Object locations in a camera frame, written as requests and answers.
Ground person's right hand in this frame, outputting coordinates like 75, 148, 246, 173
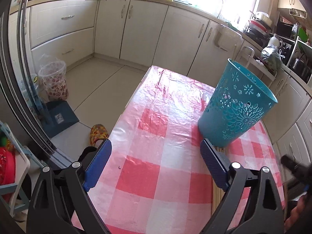
284, 194, 307, 231

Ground clear floral waste bin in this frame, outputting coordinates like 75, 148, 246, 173
38, 60, 69, 101

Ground yellow patterned slipper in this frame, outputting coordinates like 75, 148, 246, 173
89, 124, 109, 147

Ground green vegetables plastic bag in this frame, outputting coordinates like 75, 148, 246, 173
261, 45, 283, 72

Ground wooden chopstick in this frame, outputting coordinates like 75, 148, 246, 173
211, 146, 226, 215

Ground white folding shelf rack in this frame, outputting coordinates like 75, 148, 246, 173
1, 123, 30, 216

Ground white thermos jug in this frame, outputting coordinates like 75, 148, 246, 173
268, 34, 283, 49

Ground white hanging door bin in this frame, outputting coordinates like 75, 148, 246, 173
213, 24, 243, 53

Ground teal perforated plastic basket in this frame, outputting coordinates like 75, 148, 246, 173
198, 59, 278, 147

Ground dark blue box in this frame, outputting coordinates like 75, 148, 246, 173
42, 100, 79, 138

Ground white tiered storage cart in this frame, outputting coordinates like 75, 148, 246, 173
236, 46, 277, 87

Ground red checkered plastic tablecloth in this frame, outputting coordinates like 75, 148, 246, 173
70, 66, 286, 234

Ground stacked bowls and pots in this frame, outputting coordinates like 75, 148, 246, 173
244, 12, 272, 47

